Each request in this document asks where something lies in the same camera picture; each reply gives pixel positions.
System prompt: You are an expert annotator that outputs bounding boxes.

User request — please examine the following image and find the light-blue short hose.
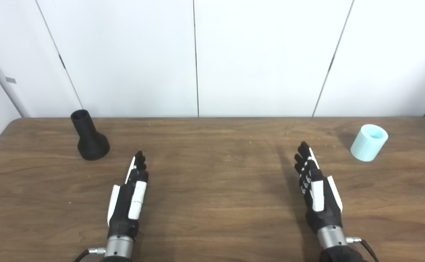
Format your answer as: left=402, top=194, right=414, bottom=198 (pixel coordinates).
left=350, top=124, right=389, bottom=162

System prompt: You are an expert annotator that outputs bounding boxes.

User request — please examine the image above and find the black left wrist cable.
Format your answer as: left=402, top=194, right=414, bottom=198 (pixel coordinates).
left=74, top=247, right=106, bottom=262

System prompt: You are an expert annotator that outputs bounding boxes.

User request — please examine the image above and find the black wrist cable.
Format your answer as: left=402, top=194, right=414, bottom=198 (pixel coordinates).
left=346, top=237, right=380, bottom=262
left=74, top=247, right=106, bottom=262

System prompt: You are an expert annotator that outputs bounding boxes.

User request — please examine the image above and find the black funnel-shaped nozzle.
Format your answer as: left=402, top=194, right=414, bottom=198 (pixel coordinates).
left=70, top=109, right=110, bottom=161

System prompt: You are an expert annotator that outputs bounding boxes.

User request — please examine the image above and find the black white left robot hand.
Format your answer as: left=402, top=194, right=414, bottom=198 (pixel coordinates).
left=107, top=151, right=149, bottom=241

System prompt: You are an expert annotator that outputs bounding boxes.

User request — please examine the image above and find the white wall corner post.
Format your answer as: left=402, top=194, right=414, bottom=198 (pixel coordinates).
left=0, top=38, right=29, bottom=118

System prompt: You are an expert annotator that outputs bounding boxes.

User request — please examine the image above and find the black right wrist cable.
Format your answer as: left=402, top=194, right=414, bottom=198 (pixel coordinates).
left=346, top=237, right=380, bottom=262

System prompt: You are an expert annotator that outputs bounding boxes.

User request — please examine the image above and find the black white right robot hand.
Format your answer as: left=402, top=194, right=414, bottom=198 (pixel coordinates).
left=294, top=141, right=343, bottom=233

